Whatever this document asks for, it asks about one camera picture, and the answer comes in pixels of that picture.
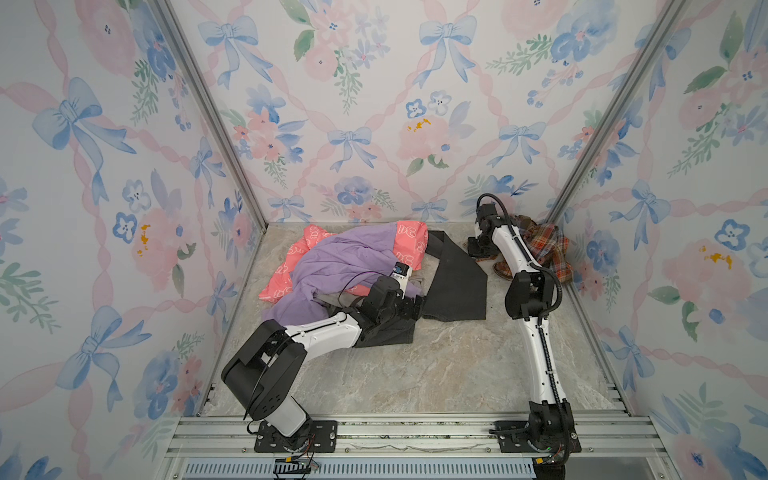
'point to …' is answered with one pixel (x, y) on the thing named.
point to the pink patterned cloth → (410, 241)
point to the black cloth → (461, 294)
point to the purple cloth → (341, 260)
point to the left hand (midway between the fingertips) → (416, 291)
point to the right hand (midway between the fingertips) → (476, 251)
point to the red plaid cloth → (545, 243)
